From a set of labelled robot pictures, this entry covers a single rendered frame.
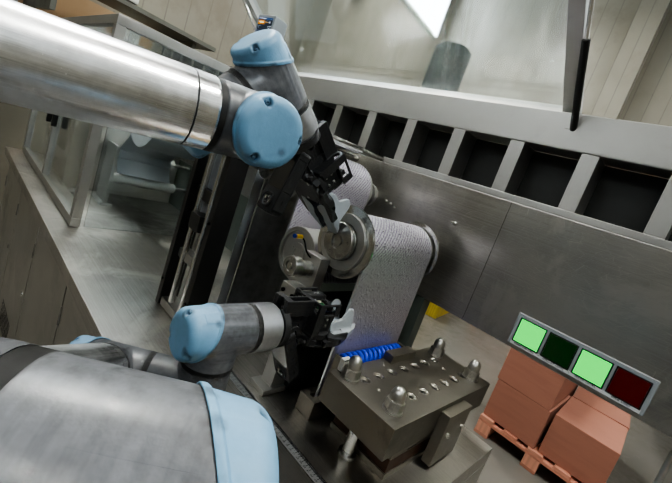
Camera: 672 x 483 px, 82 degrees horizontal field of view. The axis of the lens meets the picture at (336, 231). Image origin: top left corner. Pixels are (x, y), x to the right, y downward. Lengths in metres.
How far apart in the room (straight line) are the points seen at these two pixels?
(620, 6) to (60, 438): 7.54
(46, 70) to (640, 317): 0.92
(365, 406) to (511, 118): 0.71
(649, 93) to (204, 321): 6.80
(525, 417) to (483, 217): 2.15
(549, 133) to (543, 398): 2.17
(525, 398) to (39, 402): 2.85
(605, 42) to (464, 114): 6.31
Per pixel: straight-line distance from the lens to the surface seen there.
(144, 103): 0.38
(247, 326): 0.57
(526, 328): 0.94
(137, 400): 0.22
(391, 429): 0.69
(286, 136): 0.41
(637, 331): 0.91
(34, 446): 0.21
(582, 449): 2.97
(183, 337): 0.55
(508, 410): 3.01
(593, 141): 0.96
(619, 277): 0.91
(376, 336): 0.90
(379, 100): 1.24
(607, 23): 7.46
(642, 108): 6.96
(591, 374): 0.92
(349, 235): 0.73
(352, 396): 0.72
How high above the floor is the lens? 1.39
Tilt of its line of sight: 9 degrees down
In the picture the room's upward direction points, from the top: 19 degrees clockwise
